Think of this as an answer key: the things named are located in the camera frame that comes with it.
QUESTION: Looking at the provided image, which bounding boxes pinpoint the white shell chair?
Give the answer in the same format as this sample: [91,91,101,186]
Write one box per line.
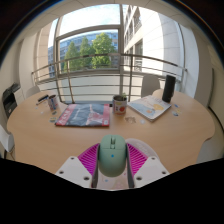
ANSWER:
[25,85,42,100]
[140,73,161,99]

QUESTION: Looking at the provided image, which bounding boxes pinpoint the printed tin can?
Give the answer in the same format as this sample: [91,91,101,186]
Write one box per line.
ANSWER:
[47,94,59,112]

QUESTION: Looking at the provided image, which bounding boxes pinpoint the white printed plant pot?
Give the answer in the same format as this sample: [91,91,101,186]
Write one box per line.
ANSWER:
[111,93,128,116]

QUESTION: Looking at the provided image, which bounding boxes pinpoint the white illustrated booklet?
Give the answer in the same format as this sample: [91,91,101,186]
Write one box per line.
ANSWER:
[127,94,172,123]

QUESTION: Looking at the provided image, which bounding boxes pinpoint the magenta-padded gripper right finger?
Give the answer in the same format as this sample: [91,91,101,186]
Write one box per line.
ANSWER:
[125,142,171,188]

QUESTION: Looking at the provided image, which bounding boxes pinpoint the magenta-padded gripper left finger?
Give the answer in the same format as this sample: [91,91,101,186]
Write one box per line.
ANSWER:
[54,142,101,188]

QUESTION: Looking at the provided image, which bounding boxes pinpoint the mint green computer mouse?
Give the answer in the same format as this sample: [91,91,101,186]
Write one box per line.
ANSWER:
[97,134,128,178]

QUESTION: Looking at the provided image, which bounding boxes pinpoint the metal balcony railing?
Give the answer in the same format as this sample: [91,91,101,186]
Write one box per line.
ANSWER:
[31,53,188,101]

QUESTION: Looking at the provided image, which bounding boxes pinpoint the green leafy trees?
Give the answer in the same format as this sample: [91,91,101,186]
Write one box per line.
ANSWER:
[63,32,118,72]

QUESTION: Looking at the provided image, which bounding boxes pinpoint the red and dark magazine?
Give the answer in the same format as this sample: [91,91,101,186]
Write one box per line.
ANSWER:
[54,102,111,128]

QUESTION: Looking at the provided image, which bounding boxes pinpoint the black cylindrical speaker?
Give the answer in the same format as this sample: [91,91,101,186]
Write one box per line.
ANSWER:
[161,74,177,104]

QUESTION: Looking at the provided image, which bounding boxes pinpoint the small dark stapler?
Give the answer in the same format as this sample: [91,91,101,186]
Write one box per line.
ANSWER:
[35,94,50,106]

